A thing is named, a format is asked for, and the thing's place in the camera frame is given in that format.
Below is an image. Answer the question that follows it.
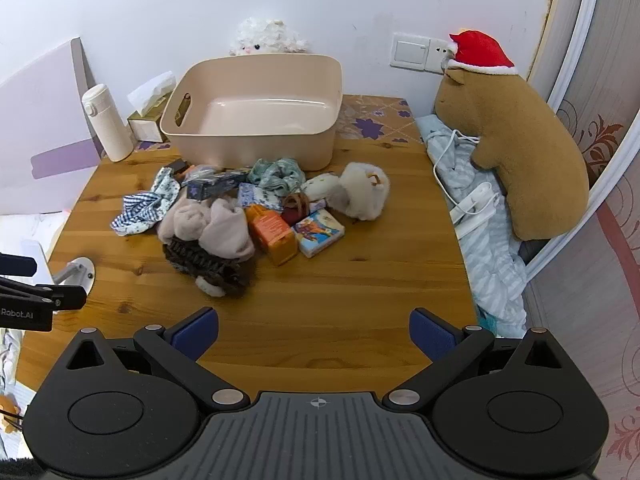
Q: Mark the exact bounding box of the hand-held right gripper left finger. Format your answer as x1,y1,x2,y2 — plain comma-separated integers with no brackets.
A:
57,306,251,408

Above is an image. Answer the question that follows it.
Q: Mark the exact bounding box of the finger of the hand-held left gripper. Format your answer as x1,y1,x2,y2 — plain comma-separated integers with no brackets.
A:
0,254,39,277
0,278,89,311

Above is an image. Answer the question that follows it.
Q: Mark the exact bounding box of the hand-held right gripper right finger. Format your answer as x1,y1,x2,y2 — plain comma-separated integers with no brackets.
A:
382,308,568,408

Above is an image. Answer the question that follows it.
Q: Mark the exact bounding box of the orange packet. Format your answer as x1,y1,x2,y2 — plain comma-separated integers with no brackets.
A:
245,205,300,267

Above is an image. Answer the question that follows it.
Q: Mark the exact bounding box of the cartoon printed box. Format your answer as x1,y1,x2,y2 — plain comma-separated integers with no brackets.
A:
186,169,249,201

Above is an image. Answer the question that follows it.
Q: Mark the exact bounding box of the colourful tissue pack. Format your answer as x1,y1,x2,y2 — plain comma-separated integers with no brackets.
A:
291,208,346,260

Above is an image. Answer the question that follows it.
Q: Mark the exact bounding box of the white fluffy bag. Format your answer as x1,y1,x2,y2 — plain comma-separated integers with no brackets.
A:
326,161,391,222

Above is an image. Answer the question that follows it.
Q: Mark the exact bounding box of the beige plastic basin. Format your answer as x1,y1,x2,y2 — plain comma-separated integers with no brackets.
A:
160,53,344,171

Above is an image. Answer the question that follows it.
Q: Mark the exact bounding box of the printed blanket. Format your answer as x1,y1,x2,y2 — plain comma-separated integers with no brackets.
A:
0,327,32,461

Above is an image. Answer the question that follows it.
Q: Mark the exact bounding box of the brown knitted hat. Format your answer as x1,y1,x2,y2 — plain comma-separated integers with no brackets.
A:
162,237,256,301

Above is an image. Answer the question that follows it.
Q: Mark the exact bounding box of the light blue striped bedding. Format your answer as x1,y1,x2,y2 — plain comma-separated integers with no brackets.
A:
415,114,532,337

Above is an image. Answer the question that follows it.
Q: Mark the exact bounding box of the blue gingham cloth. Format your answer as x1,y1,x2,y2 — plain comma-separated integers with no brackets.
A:
111,191,176,237

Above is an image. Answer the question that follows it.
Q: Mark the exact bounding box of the white power strip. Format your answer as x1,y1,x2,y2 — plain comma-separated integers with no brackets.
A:
449,182,501,236

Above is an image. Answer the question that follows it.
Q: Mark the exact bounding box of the blue floral pouch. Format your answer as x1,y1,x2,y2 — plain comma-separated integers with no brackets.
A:
237,182,286,211

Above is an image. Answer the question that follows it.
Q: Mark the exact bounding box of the white purple board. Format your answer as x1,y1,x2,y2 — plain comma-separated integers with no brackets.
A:
0,36,104,217

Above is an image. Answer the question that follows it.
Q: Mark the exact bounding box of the white thermos bottle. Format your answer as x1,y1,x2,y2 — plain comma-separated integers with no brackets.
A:
81,83,135,163

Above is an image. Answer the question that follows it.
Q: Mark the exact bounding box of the floral patterned headboard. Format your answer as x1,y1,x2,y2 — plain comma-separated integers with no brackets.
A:
520,0,640,480

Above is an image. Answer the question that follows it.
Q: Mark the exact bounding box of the green scrunchie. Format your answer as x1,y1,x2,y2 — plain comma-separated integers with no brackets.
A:
248,157,306,196

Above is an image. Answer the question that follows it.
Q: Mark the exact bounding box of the tissue box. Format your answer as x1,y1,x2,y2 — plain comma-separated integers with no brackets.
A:
126,72,177,144

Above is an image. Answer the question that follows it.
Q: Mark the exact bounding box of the brown capybara plush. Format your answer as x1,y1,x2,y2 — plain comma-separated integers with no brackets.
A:
432,67,591,242

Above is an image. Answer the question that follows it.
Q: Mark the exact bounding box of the brown floral table mat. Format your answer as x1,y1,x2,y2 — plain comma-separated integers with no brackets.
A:
135,94,419,154

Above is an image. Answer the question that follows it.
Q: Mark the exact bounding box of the red santa hat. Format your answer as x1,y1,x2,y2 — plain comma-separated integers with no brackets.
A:
446,30,516,76

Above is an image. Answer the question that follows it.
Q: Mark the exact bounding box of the white fluffy plush toy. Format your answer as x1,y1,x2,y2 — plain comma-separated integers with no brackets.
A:
229,17,314,57

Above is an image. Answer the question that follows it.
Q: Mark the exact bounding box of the white round bracket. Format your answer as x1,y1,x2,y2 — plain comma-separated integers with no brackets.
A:
52,256,96,291

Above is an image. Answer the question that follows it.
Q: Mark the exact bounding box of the white power cable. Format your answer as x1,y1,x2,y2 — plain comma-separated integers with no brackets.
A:
432,129,484,209

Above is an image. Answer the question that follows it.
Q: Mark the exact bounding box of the white wall socket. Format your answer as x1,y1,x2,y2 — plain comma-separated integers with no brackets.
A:
425,37,458,76

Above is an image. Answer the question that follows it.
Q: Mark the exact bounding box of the white wall switch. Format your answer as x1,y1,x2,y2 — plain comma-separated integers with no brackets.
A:
390,32,431,72

